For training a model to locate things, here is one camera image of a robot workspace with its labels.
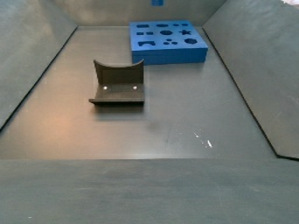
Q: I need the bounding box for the blue shape sorter box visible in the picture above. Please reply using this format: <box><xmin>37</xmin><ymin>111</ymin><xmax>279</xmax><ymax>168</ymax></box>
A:
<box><xmin>129</xmin><ymin>20</ymin><xmax>208</xmax><ymax>65</ymax></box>

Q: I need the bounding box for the black curved holder bracket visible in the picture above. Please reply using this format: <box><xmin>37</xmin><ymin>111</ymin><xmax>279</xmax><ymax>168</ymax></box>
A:
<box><xmin>88</xmin><ymin>60</ymin><xmax>145</xmax><ymax>105</ymax></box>

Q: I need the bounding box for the blue tape on wall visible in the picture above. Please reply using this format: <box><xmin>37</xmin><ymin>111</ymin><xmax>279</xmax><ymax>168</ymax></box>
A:
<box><xmin>152</xmin><ymin>0</ymin><xmax>164</xmax><ymax>6</ymax></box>

